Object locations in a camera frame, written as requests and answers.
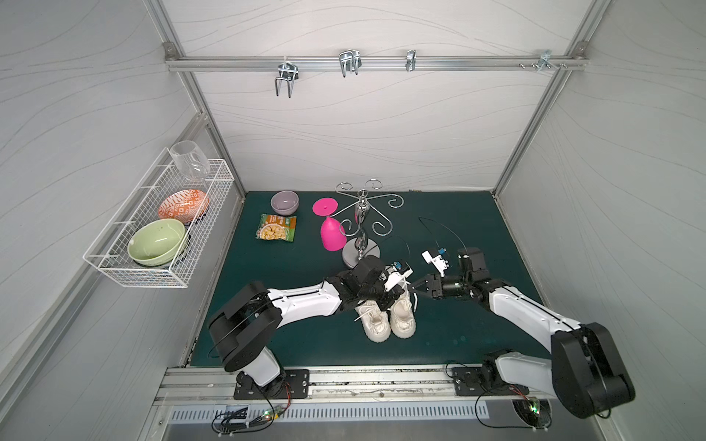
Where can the green dark table mat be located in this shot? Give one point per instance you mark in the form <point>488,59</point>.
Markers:
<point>447,331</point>

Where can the pink plastic wine glass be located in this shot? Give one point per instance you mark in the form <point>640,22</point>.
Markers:
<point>330,232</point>

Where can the metal double hook left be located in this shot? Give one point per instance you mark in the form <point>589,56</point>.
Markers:
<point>288,74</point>

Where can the lilac ceramic bowl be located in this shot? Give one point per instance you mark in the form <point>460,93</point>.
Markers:
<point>285,203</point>

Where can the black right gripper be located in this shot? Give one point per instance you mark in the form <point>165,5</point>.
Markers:
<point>433,285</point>

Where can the aluminium crossbar rail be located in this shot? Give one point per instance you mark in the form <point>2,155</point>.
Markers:
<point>370,63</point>

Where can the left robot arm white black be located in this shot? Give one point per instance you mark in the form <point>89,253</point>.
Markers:
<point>242,329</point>

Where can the green snack packet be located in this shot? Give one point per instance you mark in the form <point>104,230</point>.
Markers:
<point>276,228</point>

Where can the white wire wall basket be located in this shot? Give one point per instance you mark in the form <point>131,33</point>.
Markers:
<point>109,252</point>

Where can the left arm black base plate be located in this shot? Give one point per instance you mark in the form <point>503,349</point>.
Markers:
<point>290,384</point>

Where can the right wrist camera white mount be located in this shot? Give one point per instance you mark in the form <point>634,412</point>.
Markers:
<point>437,258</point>

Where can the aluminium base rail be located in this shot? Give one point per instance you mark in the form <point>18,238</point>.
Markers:
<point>326,384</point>

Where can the orange patterned bowl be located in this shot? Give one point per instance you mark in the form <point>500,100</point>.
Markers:
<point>186,205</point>

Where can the chrome glass holder stand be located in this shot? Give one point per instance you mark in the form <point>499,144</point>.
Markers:
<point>359,243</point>

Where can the metal double hook middle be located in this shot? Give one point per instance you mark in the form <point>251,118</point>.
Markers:
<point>350,62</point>

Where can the small metal hook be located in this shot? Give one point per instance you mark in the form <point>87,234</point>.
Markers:
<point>411,61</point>

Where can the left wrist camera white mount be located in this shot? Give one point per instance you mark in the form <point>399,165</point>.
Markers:
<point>396,274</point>

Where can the white shoelace of shoe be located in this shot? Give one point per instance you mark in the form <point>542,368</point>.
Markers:
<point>367,312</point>
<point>413,295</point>

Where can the green ceramic bowl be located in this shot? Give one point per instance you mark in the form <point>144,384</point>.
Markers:
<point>157,243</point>

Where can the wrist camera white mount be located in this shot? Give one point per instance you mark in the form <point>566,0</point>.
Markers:
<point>437,258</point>
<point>396,274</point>

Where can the white knit sneaker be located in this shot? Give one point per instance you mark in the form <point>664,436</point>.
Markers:
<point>402,316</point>
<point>378,330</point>

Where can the metal double hook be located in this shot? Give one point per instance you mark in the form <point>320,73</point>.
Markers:
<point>350,62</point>
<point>288,74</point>

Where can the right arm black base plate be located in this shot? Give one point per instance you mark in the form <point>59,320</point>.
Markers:
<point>472,381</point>

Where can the metal hook bracket right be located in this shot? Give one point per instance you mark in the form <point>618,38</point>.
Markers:
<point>544,63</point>

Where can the clear drinking glass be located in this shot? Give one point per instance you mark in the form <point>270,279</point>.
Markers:
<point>190,160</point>

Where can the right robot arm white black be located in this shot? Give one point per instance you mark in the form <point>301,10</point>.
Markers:
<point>584,369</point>

